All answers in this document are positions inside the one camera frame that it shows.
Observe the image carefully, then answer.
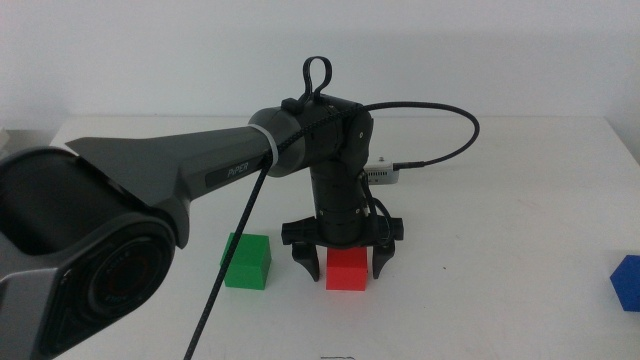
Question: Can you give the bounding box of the red cube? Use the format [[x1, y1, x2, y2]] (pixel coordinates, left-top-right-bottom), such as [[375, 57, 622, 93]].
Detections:
[[325, 245, 370, 292]]

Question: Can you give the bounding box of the green cube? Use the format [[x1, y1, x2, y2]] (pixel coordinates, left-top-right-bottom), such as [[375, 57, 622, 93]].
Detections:
[[220, 232, 273, 291]]

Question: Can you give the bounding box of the blue cube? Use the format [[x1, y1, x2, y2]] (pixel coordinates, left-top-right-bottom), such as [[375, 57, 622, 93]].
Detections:
[[609, 254, 640, 313]]

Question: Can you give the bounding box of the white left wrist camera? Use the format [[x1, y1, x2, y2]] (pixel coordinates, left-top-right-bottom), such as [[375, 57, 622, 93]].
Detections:
[[362, 155, 401, 186]]

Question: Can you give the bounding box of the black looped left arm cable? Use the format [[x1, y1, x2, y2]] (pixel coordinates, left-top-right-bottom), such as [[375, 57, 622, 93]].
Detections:
[[301, 55, 334, 102]]

